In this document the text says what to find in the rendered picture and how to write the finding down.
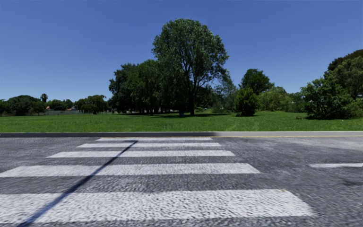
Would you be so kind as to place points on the tree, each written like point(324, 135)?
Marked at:
point(190, 54)
point(246, 102)

